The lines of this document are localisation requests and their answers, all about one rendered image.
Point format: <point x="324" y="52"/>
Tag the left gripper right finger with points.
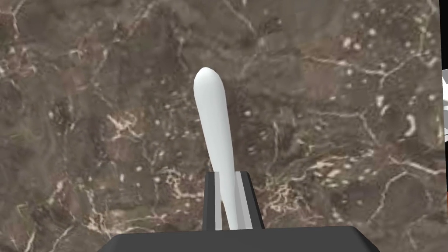
<point x="250" y="206"/>

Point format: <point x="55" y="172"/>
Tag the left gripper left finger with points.
<point x="210" y="203"/>

